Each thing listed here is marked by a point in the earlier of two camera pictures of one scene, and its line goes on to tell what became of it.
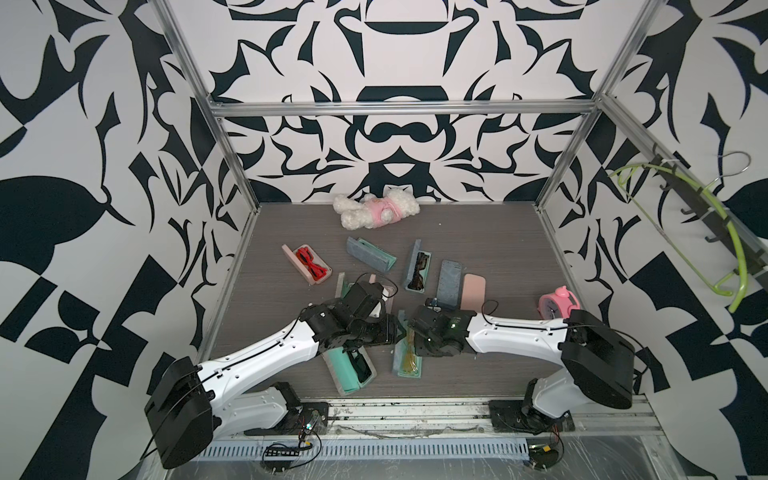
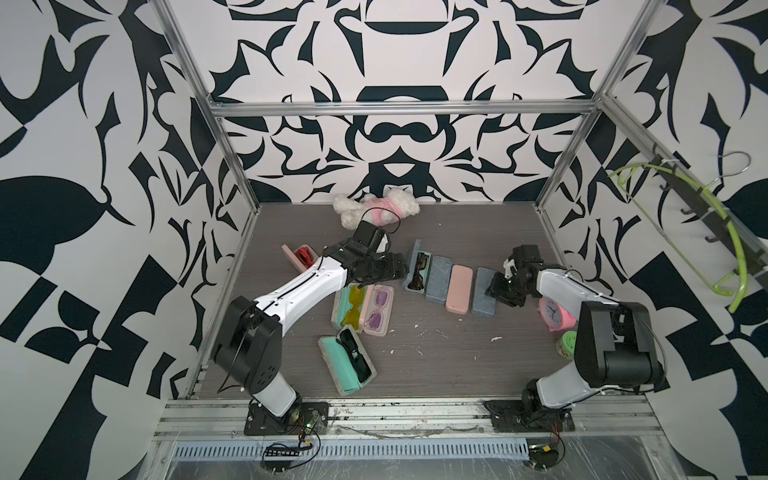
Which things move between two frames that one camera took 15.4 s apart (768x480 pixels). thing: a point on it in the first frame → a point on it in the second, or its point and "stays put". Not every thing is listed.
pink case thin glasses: [473, 293] → [460, 289]
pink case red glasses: [310, 262] stays put
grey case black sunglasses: [418, 269] stays put
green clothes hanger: [621, 175] stays put
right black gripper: [421, 353] → [495, 291]
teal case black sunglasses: [350, 370] stays put
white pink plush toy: [373, 211] stays put
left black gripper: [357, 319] → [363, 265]
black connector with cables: [278, 449] stays put
